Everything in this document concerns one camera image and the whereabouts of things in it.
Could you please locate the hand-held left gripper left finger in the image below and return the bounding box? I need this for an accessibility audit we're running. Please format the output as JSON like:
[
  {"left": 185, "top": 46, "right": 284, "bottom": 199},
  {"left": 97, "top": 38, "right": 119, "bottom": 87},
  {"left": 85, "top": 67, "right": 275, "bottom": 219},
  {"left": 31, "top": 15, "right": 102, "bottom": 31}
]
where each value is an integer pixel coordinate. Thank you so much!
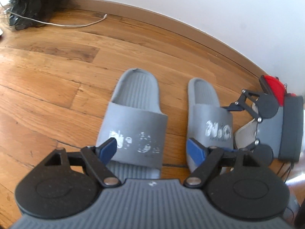
[{"left": 43, "top": 137, "right": 121, "bottom": 188}]

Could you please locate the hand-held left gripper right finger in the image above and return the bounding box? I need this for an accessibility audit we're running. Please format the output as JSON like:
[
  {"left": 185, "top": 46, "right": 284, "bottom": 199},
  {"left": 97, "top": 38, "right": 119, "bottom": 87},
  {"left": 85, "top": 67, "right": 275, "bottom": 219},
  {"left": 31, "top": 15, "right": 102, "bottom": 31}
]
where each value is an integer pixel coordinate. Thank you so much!
[{"left": 185, "top": 137, "right": 263, "bottom": 188}]

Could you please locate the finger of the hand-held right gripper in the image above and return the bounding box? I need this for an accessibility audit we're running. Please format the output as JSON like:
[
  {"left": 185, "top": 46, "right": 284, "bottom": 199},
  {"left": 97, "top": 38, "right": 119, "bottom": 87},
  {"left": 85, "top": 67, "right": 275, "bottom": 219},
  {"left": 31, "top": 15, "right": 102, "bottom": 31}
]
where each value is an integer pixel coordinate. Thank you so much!
[
  {"left": 220, "top": 89, "right": 264, "bottom": 123},
  {"left": 223, "top": 138, "right": 261, "bottom": 153}
]

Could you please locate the light grey slide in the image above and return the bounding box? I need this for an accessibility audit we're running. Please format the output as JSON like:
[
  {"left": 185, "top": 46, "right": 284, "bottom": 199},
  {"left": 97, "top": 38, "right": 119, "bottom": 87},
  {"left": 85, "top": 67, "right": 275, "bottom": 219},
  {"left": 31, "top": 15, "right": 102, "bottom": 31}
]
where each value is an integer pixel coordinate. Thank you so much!
[{"left": 234, "top": 101, "right": 261, "bottom": 151}]

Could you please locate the dark grey slide white print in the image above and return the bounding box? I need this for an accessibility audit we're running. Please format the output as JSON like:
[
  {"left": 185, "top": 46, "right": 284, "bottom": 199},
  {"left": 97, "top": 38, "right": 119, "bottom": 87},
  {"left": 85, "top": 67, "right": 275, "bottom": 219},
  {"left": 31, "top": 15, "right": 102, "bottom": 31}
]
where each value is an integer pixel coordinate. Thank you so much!
[{"left": 186, "top": 77, "right": 235, "bottom": 172}]

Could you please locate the red plush slipper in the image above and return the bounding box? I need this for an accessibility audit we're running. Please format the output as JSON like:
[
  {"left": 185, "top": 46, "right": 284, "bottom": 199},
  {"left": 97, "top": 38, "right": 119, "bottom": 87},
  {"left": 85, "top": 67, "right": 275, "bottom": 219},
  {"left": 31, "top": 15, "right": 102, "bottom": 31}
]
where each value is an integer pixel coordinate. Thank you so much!
[{"left": 260, "top": 75, "right": 297, "bottom": 106}]

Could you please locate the dark grey slide faded print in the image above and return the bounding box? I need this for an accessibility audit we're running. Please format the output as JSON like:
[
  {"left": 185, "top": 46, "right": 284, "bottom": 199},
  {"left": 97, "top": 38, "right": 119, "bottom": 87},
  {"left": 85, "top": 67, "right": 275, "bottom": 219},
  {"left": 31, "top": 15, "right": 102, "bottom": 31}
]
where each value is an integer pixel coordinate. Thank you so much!
[{"left": 95, "top": 68, "right": 168, "bottom": 179}]

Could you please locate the black cable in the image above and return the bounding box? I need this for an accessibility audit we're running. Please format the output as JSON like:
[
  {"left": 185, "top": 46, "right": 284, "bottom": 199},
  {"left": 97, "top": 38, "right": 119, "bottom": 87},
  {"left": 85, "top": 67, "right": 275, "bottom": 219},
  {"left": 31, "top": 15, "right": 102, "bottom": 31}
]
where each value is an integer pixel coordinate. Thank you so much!
[{"left": 276, "top": 160, "right": 295, "bottom": 184}]

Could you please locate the white cable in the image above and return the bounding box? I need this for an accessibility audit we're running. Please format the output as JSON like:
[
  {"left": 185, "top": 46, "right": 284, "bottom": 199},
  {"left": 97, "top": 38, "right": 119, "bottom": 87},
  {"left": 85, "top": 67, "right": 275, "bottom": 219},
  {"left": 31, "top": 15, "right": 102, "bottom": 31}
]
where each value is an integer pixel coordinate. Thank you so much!
[{"left": 5, "top": 8, "right": 108, "bottom": 27}]

